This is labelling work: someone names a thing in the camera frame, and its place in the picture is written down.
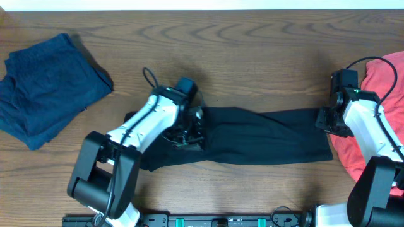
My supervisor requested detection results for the black t-shirt with logo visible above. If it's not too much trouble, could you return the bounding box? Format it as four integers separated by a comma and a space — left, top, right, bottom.
140, 107, 333, 172

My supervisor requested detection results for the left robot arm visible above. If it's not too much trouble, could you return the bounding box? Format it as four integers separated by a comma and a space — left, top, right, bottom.
67, 84, 203, 226

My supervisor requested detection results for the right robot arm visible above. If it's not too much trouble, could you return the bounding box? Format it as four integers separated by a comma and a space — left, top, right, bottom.
299, 87, 403, 226

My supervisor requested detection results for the red t-shirt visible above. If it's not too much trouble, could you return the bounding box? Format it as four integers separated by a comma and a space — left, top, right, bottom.
330, 50, 404, 197

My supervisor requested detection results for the folded navy blue garment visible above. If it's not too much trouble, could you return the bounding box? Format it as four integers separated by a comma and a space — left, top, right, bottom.
1, 33, 113, 150

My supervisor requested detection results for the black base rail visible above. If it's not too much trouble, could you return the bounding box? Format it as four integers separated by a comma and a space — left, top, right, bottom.
61, 206, 316, 227

